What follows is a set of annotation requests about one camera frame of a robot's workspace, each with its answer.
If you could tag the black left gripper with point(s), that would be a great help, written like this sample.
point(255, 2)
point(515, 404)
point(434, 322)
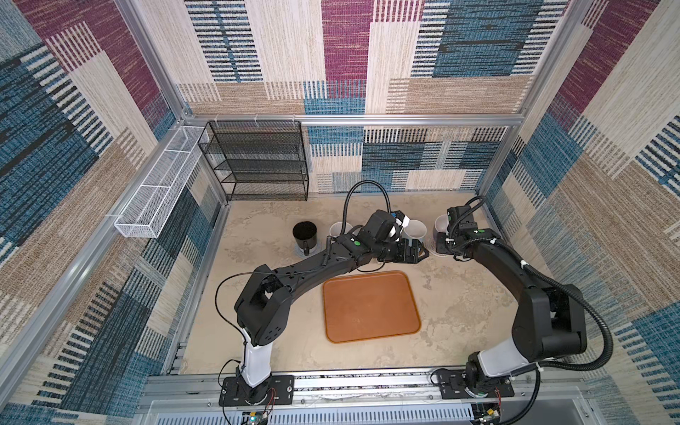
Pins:
point(411, 258)

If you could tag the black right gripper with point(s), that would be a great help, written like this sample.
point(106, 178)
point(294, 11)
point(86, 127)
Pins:
point(441, 244)

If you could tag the white mug purple handle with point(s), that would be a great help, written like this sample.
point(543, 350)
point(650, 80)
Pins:
point(441, 227)

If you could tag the white mug blue handle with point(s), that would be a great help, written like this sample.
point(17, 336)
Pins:
point(415, 230)

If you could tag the white speckled mug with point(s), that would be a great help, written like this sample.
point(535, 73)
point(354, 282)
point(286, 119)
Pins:
point(338, 228)

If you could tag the black mug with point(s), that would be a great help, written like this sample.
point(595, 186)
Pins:
point(305, 234)

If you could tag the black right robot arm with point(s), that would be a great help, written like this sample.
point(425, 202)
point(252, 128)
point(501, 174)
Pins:
point(549, 323)

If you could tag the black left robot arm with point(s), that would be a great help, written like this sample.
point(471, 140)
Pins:
point(263, 306)

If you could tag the clear glass coaster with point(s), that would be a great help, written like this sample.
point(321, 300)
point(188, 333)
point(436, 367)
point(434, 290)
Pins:
point(434, 252)

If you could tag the grey-blue woven coaster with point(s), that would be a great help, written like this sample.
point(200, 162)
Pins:
point(301, 253)

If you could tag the brown plastic serving tray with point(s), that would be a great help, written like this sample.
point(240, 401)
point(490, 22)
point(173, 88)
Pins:
point(378, 305)

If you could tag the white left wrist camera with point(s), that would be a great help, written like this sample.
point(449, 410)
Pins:
point(400, 222)

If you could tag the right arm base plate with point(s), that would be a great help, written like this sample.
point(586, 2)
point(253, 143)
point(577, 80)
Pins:
point(452, 385)

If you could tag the black wire shelf rack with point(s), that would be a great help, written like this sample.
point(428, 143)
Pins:
point(257, 160)

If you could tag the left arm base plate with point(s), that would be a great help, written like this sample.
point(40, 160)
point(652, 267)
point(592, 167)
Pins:
point(277, 390)

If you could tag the aluminium front rail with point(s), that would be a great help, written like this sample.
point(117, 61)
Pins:
point(319, 388)

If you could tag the white mesh wall basket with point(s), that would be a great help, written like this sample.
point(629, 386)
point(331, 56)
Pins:
point(148, 210)

